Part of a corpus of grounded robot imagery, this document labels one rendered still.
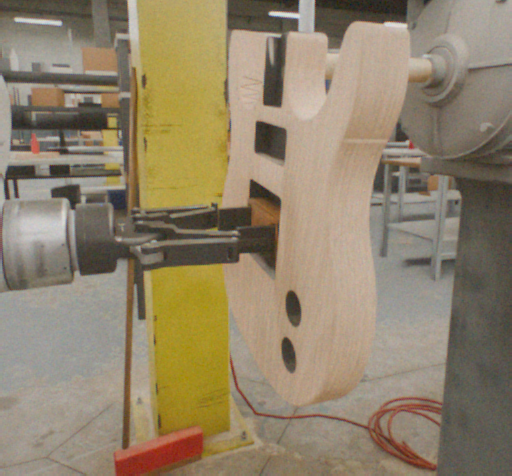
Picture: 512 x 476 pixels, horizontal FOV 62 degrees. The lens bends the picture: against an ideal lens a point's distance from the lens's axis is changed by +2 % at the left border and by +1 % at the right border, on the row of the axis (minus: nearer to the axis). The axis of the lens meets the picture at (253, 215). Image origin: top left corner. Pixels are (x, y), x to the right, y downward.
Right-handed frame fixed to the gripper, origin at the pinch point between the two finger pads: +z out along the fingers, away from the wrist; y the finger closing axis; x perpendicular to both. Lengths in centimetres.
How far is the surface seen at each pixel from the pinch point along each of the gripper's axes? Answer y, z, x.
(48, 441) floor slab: -102, -41, -118
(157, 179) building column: -92, 0, -15
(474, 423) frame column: -2, 47, -43
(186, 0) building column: -98, 11, 39
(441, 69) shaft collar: -5.4, 28.0, 19.4
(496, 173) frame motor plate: -1.7, 38.1, 5.2
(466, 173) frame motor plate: -7.0, 38.1, 4.1
